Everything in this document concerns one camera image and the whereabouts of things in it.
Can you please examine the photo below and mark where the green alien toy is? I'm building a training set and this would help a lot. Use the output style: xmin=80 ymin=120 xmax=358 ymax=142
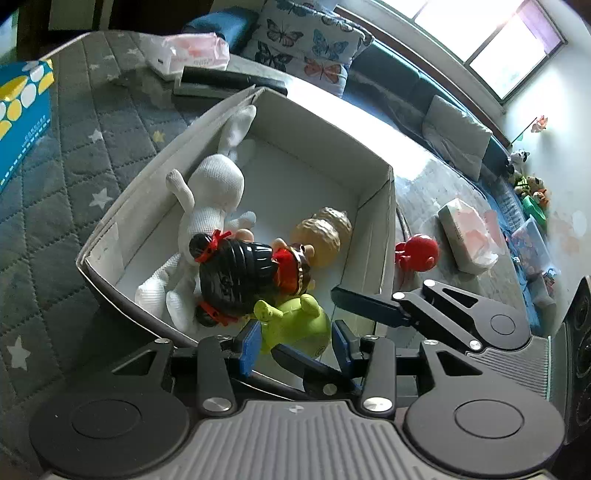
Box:
xmin=253 ymin=294 xmax=331 ymax=358

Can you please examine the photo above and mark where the red rubber toy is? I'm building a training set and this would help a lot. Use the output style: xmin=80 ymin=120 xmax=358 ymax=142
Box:
xmin=394 ymin=234 xmax=440 ymax=272

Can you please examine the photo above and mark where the white plush rabbit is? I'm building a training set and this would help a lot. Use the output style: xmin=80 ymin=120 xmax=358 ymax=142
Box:
xmin=134 ymin=105 xmax=256 ymax=334

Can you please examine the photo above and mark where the black-haired doll figure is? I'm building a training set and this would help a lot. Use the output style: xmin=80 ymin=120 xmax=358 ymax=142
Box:
xmin=189 ymin=230 xmax=315 ymax=327

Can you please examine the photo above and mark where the tan peanut toy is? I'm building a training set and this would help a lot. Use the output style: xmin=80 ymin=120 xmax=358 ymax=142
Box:
xmin=290 ymin=207 xmax=353 ymax=268

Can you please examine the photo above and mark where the small white container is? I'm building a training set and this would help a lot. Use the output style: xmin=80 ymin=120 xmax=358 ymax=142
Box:
xmin=528 ymin=275 xmax=557 ymax=316

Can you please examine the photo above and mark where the clear plastic storage bin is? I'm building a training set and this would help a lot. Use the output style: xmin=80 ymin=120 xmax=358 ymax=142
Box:
xmin=511 ymin=216 xmax=553 ymax=279

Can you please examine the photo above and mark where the blue sofa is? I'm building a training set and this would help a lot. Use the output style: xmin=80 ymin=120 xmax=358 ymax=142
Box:
xmin=181 ymin=8 xmax=560 ymax=333

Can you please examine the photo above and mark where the green bowl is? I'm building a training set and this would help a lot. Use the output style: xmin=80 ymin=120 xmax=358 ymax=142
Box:
xmin=522 ymin=196 xmax=547 ymax=225

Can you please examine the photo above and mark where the round induction cooktop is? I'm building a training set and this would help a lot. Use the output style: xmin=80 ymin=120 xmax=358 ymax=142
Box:
xmin=394 ymin=205 xmax=411 ymax=262

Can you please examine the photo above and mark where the small stuffed toys pile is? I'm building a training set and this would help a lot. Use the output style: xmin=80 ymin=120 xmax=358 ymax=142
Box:
xmin=514 ymin=176 xmax=549 ymax=208

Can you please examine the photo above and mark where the panda plush toy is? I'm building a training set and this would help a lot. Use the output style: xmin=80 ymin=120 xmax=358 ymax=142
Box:
xmin=506 ymin=150 xmax=530 ymax=174

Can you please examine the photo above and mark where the grey cardboard box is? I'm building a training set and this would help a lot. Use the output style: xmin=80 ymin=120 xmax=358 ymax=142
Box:
xmin=76 ymin=88 xmax=396 ymax=347

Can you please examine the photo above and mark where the grey cushion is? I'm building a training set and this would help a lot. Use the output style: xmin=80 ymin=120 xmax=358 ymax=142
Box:
xmin=422 ymin=95 xmax=492 ymax=181

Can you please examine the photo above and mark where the flower toy on stick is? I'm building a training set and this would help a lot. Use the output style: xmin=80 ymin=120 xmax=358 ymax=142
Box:
xmin=511 ymin=115 xmax=548 ymax=145

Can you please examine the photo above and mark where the window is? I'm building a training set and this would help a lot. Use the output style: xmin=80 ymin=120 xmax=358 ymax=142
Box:
xmin=338 ymin=1 xmax=568 ymax=105

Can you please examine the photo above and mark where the butterfly print pillow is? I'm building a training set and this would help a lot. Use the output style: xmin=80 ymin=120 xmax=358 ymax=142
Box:
xmin=242 ymin=1 xmax=374 ymax=97

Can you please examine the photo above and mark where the pink tissue pack far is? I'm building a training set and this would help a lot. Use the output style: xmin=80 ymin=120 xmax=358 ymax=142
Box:
xmin=140 ymin=33 xmax=230 ymax=81

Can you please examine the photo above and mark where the blue yellow tissue box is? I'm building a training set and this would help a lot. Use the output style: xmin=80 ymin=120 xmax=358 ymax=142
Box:
xmin=0 ymin=59 xmax=54 ymax=190

